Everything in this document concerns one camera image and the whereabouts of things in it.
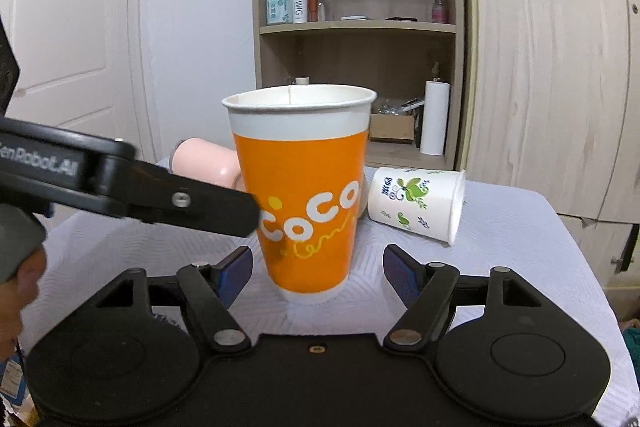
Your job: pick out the orange paper cup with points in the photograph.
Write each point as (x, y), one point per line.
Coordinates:
(300, 187)

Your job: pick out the teal jar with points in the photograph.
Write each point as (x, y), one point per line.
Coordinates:
(278, 9)

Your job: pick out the small orange bottle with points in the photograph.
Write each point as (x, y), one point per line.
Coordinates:
(313, 10)

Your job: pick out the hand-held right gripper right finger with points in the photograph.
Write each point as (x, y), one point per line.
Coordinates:
(400, 276)

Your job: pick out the wooden wardrobe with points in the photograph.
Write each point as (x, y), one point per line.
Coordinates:
(545, 97)

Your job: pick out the white flat tin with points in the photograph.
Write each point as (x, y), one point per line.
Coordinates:
(354, 17)

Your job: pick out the white pump bottle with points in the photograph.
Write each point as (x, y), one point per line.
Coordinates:
(299, 4)

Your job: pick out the clear glass bottle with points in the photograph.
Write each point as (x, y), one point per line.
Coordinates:
(320, 4)

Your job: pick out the white paper towel roll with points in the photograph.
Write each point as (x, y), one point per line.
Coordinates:
(434, 122)

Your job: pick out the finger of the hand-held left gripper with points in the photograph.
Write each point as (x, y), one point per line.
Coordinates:
(200, 202)

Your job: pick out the person's left hand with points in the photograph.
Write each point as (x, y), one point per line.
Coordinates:
(31, 292)

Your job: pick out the pink cup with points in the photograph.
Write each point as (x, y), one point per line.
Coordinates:
(205, 162)

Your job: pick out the blue package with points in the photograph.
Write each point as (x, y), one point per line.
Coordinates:
(10, 379)

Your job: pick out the white door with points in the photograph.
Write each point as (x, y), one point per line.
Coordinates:
(70, 17)

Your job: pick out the wooden shelf unit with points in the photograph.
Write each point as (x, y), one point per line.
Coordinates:
(360, 57)

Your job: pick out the dark flat item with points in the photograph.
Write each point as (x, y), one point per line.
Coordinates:
(401, 18)

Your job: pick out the cardboard box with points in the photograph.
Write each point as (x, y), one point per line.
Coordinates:
(392, 128)

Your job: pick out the small white cap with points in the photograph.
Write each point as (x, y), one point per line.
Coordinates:
(302, 81)

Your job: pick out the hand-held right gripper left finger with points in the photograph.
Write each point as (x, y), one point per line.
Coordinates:
(236, 271)

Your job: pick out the pink bottle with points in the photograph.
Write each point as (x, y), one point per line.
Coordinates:
(438, 11)

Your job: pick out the white paper cup green print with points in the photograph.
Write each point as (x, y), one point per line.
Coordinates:
(415, 202)

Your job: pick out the spray bottle nozzle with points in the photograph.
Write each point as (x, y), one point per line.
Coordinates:
(435, 72)

